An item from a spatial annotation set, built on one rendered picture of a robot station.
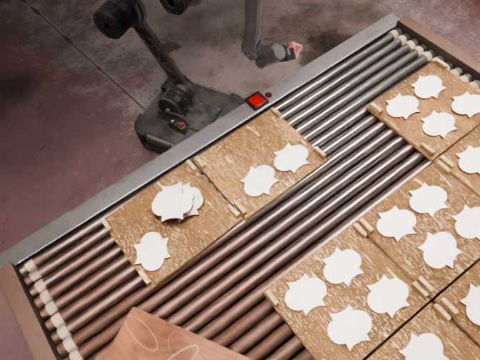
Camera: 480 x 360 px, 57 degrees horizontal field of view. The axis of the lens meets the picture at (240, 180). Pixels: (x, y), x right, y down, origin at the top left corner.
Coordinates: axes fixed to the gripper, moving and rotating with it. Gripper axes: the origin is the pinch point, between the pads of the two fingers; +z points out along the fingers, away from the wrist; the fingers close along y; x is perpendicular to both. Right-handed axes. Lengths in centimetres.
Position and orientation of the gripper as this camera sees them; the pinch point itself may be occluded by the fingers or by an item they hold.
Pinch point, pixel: (291, 48)
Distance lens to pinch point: 195.4
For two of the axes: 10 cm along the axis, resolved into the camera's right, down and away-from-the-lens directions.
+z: 7.1, -4.3, 5.5
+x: -2.7, -9.0, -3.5
